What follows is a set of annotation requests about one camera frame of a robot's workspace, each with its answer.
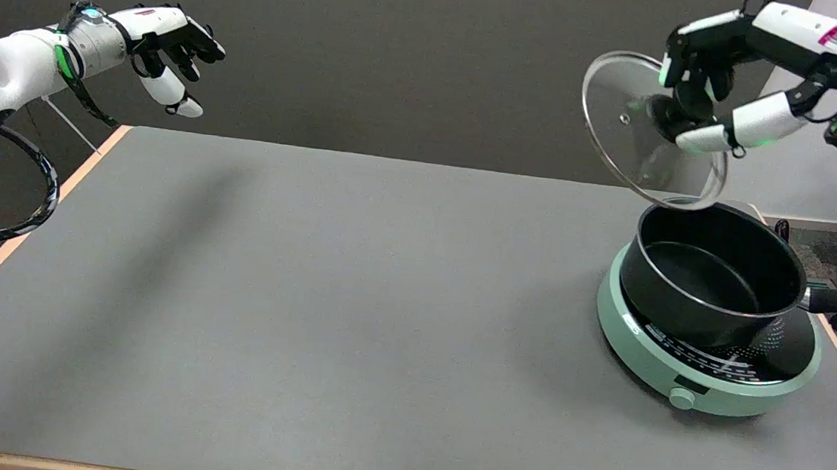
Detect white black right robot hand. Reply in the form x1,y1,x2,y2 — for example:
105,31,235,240
649,0,837,167

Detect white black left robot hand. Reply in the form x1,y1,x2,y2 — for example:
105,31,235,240
120,2,230,121

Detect glass pot lid black knob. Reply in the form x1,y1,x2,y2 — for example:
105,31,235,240
571,48,737,215

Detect green round induction cooker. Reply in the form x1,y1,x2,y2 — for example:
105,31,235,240
588,240,832,424

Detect black saucepan with handle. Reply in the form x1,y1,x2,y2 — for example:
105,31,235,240
614,195,837,360

